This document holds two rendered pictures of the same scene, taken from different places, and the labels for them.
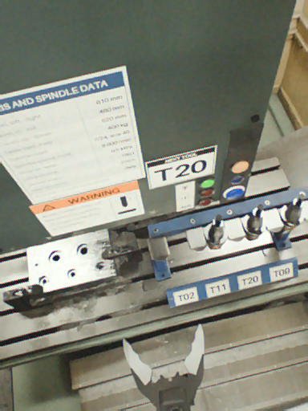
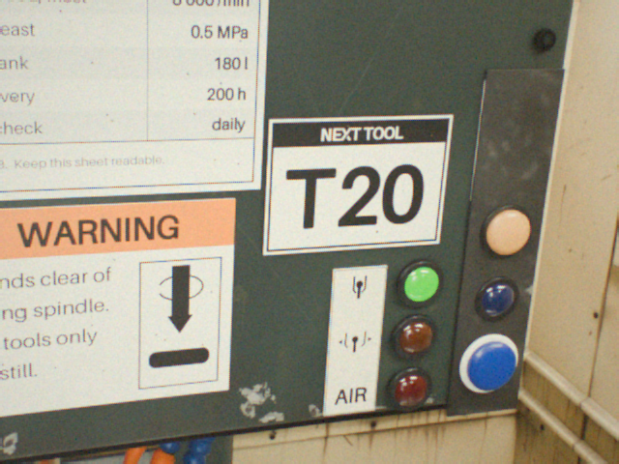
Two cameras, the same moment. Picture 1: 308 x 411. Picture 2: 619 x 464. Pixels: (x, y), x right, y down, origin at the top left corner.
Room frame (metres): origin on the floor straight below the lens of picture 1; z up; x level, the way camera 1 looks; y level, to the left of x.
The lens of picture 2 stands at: (-0.18, 0.11, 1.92)
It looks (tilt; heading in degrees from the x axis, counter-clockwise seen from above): 20 degrees down; 344
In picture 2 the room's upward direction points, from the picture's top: 3 degrees clockwise
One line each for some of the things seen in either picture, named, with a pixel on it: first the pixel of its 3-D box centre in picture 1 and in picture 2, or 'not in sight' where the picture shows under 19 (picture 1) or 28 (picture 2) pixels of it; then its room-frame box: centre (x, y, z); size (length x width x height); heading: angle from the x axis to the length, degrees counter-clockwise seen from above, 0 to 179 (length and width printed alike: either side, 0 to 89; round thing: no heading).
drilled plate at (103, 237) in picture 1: (70, 255); not in sight; (0.53, 0.30, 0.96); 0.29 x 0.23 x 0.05; 94
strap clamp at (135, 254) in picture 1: (121, 253); not in sight; (0.50, 0.12, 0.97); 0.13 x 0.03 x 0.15; 94
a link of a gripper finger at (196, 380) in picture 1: (190, 375); not in sight; (0.05, -0.02, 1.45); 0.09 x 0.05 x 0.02; 144
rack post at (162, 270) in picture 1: (158, 251); not in sight; (0.45, 0.00, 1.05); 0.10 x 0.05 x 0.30; 4
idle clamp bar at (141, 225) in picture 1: (160, 218); not in sight; (0.62, -0.03, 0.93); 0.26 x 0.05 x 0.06; 99
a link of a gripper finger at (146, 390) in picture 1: (150, 382); not in sight; (0.05, 0.06, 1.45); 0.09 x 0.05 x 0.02; 36
